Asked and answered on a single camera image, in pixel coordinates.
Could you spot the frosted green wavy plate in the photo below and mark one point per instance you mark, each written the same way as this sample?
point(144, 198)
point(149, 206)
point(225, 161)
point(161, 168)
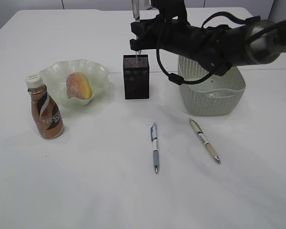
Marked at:
point(55, 78)

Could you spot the clear plastic ruler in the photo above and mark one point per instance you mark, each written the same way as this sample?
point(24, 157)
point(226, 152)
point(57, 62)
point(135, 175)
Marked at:
point(137, 58)

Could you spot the cream ballpoint pen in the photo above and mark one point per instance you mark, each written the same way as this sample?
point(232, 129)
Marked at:
point(212, 152)

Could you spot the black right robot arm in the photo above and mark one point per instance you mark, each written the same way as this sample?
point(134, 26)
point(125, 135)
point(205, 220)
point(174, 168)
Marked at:
point(223, 41)

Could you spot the white grey ballpoint pen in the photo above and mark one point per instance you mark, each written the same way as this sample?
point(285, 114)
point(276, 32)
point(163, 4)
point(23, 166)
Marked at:
point(136, 10)

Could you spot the brown coffee bottle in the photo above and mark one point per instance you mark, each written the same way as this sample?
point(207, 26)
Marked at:
point(44, 110)

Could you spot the black mesh pen holder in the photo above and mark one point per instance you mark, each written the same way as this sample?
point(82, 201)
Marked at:
point(136, 79)

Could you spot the green plastic woven basket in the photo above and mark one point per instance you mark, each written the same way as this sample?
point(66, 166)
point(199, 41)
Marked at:
point(229, 89)

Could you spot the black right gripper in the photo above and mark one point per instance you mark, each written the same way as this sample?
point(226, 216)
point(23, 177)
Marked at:
point(172, 36)

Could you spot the yellow bread roll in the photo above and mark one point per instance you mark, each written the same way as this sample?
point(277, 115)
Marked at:
point(78, 86)

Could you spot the blue patterned pen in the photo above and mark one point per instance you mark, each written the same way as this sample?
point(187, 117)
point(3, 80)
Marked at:
point(154, 139)

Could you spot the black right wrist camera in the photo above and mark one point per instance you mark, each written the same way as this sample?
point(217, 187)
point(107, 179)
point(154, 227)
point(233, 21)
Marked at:
point(168, 9)

